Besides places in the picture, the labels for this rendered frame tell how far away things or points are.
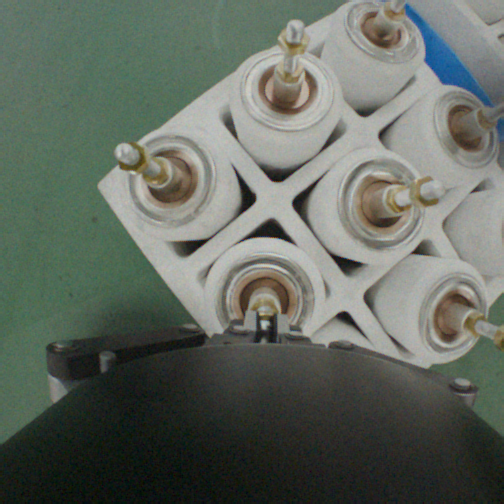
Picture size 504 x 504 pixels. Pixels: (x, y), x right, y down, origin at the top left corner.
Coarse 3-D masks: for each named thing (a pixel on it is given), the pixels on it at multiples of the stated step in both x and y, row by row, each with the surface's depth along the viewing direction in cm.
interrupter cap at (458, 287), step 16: (432, 288) 23; (448, 288) 23; (464, 288) 23; (480, 288) 23; (432, 304) 24; (448, 304) 24; (464, 304) 24; (480, 304) 23; (432, 320) 24; (432, 336) 24; (448, 336) 24; (464, 336) 24; (432, 352) 24; (448, 352) 24
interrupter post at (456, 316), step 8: (456, 304) 23; (448, 312) 23; (456, 312) 22; (464, 312) 21; (472, 312) 21; (448, 320) 23; (456, 320) 22; (464, 320) 21; (456, 328) 22; (464, 328) 21
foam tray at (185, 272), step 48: (336, 144) 31; (288, 192) 31; (144, 240) 32; (192, 240) 43; (240, 240) 34; (288, 240) 41; (432, 240) 31; (192, 288) 32; (336, 288) 31; (384, 336) 31
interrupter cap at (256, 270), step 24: (240, 264) 24; (264, 264) 24; (288, 264) 24; (216, 288) 24; (240, 288) 24; (288, 288) 24; (312, 288) 24; (216, 312) 24; (240, 312) 24; (288, 312) 24; (312, 312) 24
